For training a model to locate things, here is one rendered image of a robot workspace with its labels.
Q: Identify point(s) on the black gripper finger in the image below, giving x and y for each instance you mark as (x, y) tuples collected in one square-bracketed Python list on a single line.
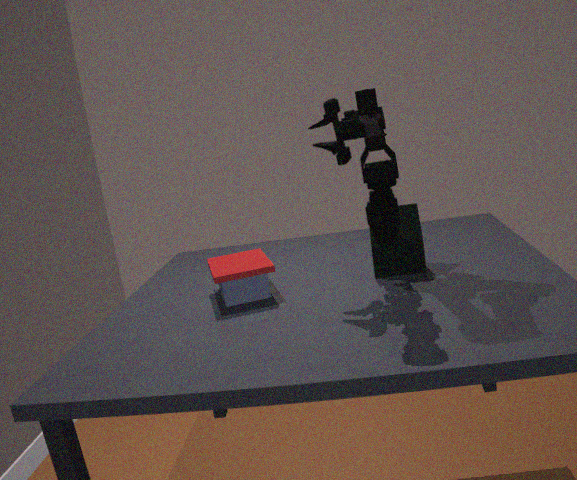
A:
[(329, 146), (324, 122)]

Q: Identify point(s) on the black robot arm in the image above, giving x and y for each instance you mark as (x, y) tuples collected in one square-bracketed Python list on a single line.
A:
[(379, 176)]

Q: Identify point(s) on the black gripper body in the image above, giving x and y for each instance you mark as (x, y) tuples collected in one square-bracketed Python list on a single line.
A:
[(344, 131)]

